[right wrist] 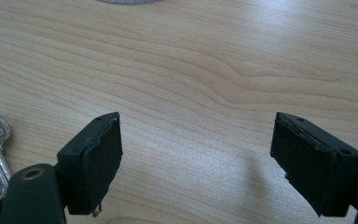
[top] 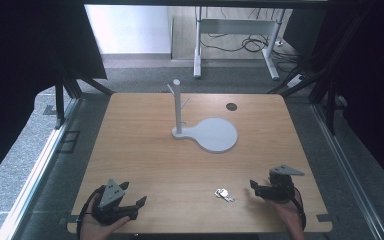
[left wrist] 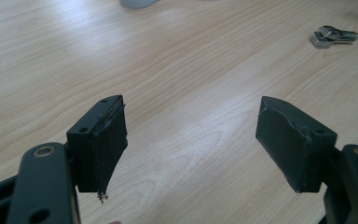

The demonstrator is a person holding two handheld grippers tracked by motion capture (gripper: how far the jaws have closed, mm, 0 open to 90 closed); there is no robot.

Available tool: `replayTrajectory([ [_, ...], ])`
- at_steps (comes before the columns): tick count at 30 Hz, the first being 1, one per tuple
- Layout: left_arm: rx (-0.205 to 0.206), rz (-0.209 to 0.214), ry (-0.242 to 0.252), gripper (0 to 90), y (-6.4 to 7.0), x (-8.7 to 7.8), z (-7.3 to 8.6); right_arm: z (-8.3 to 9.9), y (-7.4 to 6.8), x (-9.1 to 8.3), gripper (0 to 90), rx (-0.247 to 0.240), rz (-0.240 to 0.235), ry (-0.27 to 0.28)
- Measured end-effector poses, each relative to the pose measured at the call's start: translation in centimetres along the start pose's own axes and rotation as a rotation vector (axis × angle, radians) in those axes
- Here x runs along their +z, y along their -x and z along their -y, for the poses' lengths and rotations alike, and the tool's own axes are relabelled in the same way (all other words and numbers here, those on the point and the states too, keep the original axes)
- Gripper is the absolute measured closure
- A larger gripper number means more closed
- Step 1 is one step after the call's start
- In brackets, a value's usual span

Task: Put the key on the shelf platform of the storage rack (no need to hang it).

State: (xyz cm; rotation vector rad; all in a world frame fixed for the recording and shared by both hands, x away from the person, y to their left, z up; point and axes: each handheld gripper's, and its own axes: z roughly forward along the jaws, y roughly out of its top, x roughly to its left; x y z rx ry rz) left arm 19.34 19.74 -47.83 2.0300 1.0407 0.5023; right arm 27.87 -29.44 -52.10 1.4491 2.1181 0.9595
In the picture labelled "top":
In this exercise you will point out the person's right hand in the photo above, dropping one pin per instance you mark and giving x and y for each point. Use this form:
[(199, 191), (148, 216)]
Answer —
[(288, 216)]

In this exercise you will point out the black curtain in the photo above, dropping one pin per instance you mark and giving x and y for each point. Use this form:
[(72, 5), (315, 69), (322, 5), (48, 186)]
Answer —
[(23, 66), (373, 83)]

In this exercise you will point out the black metal stand strut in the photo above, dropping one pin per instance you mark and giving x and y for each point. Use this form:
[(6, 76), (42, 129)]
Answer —
[(330, 103), (59, 103)]

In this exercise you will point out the white stand with round base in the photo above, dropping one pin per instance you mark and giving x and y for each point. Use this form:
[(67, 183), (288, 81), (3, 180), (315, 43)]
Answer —
[(213, 135)]

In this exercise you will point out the white metal desk frame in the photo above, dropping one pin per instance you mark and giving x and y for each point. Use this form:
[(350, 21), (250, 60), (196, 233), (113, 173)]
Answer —
[(236, 26)]

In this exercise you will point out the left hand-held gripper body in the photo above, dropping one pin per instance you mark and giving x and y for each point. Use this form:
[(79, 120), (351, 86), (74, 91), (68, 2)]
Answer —
[(111, 196)]

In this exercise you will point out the silver bunch of keys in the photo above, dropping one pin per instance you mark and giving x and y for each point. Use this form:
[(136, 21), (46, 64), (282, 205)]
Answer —
[(224, 195)]

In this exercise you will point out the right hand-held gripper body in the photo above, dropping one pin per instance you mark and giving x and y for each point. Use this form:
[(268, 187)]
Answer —
[(281, 185)]

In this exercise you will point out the person's left hand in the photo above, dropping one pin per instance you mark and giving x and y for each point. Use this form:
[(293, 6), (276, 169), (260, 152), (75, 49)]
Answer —
[(95, 230)]

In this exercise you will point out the aluminium frame rail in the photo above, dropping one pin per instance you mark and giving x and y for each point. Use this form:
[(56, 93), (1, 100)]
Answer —
[(36, 173), (350, 173)]

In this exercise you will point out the dark round table grommet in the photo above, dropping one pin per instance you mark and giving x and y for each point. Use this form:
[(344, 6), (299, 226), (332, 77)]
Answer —
[(231, 107)]

